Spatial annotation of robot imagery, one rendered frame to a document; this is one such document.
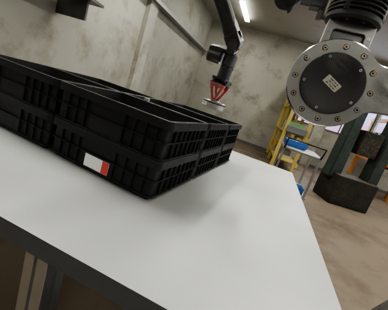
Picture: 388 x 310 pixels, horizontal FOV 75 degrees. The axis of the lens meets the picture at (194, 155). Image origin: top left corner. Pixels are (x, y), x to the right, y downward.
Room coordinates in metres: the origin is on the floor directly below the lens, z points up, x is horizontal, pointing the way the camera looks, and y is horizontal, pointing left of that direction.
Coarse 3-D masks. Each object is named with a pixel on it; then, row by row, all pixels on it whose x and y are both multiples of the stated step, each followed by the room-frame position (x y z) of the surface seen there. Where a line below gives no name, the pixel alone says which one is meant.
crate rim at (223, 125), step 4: (136, 96) 1.11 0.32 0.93; (140, 96) 1.15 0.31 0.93; (156, 100) 1.28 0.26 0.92; (160, 100) 1.30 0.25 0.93; (168, 104) 1.29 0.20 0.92; (180, 108) 1.27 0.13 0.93; (192, 112) 1.25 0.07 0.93; (204, 116) 1.22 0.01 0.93; (200, 120) 0.94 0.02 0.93; (216, 120) 1.20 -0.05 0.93; (212, 124) 0.94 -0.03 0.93; (216, 124) 0.98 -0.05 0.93; (220, 124) 1.04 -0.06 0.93; (224, 124) 1.10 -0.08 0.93; (228, 124) 1.18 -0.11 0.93; (208, 128) 0.92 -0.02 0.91; (212, 128) 0.95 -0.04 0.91; (216, 128) 1.00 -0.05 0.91; (220, 128) 1.06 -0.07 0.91; (224, 128) 1.11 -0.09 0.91
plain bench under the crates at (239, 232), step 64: (0, 128) 0.83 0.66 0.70; (0, 192) 0.47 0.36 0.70; (64, 192) 0.55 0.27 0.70; (128, 192) 0.66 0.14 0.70; (192, 192) 0.82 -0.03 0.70; (256, 192) 1.06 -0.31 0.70; (64, 256) 0.37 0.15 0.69; (128, 256) 0.41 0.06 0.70; (192, 256) 0.47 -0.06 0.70; (256, 256) 0.55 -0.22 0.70; (320, 256) 0.65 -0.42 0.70
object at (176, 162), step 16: (64, 128) 0.74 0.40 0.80; (80, 128) 0.72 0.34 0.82; (64, 144) 0.75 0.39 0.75; (80, 144) 0.73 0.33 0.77; (96, 144) 0.71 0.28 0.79; (112, 144) 0.68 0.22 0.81; (80, 160) 0.72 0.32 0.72; (112, 160) 0.69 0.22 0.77; (128, 160) 0.67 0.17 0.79; (144, 160) 0.64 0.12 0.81; (176, 160) 0.72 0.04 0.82; (192, 160) 0.85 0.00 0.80; (112, 176) 0.68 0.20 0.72; (128, 176) 0.67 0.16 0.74; (144, 176) 0.64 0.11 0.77; (160, 176) 0.68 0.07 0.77; (176, 176) 0.78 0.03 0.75; (144, 192) 0.65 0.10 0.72; (160, 192) 0.70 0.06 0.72
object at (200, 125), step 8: (64, 88) 0.75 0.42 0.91; (72, 88) 0.74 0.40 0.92; (80, 88) 0.73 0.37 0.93; (96, 88) 0.89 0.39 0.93; (80, 96) 0.73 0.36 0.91; (88, 96) 0.72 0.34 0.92; (96, 96) 0.71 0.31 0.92; (104, 96) 0.72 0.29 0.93; (128, 96) 1.01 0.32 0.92; (104, 104) 0.70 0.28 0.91; (112, 104) 0.69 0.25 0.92; (120, 104) 0.68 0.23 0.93; (152, 104) 0.98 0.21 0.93; (120, 112) 0.68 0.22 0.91; (128, 112) 0.67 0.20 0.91; (136, 112) 0.66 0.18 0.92; (144, 112) 0.66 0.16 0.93; (176, 112) 0.94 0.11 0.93; (144, 120) 0.65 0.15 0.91; (152, 120) 0.65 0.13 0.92; (160, 120) 0.64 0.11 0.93; (160, 128) 0.64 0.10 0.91; (168, 128) 0.63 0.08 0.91; (176, 128) 0.66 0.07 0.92; (184, 128) 0.71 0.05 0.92; (192, 128) 0.76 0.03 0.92; (200, 128) 0.83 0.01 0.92
